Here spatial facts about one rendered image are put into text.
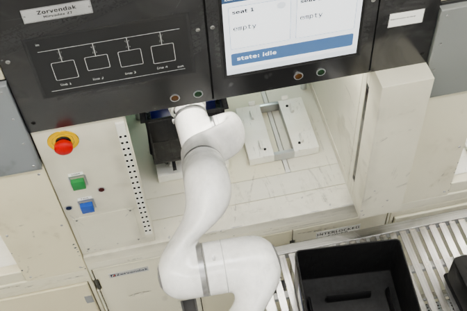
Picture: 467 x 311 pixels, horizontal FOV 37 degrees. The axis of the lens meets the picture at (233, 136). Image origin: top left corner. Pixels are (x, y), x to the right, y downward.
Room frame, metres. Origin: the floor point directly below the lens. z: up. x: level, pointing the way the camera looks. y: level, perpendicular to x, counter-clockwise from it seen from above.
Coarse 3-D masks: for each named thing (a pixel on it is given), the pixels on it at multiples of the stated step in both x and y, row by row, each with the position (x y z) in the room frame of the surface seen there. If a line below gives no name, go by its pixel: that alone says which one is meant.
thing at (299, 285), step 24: (384, 240) 0.91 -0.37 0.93; (312, 264) 0.90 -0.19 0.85; (336, 264) 0.90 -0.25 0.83; (360, 264) 0.90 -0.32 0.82; (384, 264) 0.91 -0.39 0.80; (312, 288) 0.87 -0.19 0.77; (336, 288) 0.86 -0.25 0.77; (360, 288) 0.86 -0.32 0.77; (384, 288) 0.85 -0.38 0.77; (408, 288) 0.79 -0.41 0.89
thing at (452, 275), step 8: (464, 256) 0.88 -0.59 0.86; (456, 264) 0.86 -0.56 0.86; (464, 264) 0.86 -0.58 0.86; (448, 272) 0.88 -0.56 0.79; (456, 272) 0.85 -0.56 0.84; (464, 272) 0.84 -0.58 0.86; (448, 280) 0.86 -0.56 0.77; (456, 280) 0.84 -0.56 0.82; (464, 280) 0.81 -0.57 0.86; (456, 288) 0.83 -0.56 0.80; (464, 288) 0.80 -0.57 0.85; (456, 296) 0.81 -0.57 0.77; (464, 296) 0.79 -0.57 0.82; (464, 304) 0.78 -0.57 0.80
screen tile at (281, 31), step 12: (276, 0) 1.03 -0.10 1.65; (288, 0) 1.04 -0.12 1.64; (228, 12) 1.02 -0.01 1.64; (240, 12) 1.02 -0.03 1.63; (252, 12) 1.03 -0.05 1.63; (264, 12) 1.03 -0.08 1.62; (276, 12) 1.03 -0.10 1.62; (288, 12) 1.04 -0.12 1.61; (276, 24) 1.03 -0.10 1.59; (288, 24) 1.04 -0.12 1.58; (240, 36) 1.02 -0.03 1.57; (252, 36) 1.03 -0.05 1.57; (264, 36) 1.03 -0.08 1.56; (276, 36) 1.03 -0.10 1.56; (288, 36) 1.04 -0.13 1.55
